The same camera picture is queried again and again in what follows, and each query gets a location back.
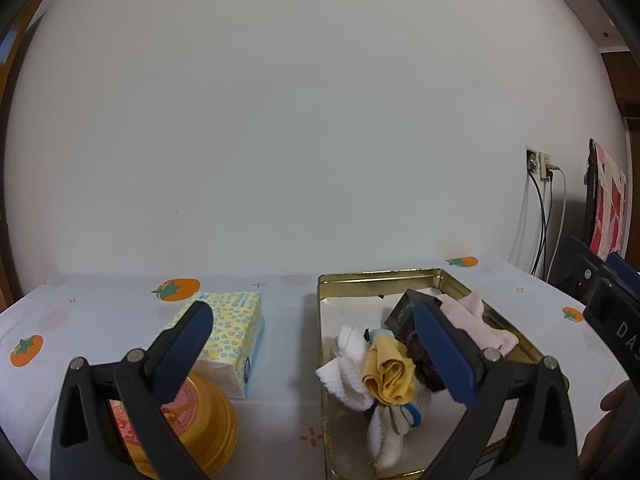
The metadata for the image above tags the rectangular gold tin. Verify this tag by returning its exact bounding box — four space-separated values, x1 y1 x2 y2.
316 267 572 480

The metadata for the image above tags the dark chair frame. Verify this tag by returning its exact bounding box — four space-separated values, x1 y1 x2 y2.
582 139 598 251

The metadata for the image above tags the pink white hanging cloth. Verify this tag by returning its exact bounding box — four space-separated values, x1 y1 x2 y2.
589 137 628 256

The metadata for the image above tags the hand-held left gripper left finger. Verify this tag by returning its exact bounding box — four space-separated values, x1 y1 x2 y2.
50 301 214 480

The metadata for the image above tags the person's right hand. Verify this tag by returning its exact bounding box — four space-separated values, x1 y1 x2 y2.
577 379 640 478

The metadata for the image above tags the black fabric item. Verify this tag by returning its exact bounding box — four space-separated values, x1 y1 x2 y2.
384 291 418 341

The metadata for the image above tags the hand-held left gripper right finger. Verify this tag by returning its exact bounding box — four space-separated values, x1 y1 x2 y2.
412 290 581 480

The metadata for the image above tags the dark maroon cloth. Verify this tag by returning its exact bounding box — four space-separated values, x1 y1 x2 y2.
404 329 447 394

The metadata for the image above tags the white sock blue trim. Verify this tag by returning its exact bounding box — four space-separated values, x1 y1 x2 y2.
366 390 434 470

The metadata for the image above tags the thin white cable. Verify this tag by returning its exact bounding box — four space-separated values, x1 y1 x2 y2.
507 177 531 263

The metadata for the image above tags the brown wooden cabinet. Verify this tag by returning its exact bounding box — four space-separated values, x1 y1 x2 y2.
600 50 640 121

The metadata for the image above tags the pale pink cloth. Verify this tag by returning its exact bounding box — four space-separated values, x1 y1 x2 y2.
439 292 519 354

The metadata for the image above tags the yellow cloth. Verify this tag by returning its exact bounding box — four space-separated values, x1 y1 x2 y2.
361 335 417 406

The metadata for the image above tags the yellow patterned tissue pack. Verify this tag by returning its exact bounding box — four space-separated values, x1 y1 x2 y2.
151 291 266 401

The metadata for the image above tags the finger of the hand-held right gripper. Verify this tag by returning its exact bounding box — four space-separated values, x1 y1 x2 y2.
606 251 640 293

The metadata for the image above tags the white power cable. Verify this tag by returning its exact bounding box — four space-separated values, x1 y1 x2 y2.
542 165 567 281

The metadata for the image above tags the white waffle cloth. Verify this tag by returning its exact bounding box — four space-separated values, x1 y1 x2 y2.
315 324 377 410

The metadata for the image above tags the persimmon print tablecloth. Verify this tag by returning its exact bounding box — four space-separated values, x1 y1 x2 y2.
0 252 640 480

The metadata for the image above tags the round gold tin pink lid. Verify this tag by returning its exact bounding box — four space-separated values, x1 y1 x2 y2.
106 370 239 479

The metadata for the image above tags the white wall socket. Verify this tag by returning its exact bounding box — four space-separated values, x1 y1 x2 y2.
525 147 555 182

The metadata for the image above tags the black power cable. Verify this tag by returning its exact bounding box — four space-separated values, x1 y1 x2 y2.
527 170 548 276

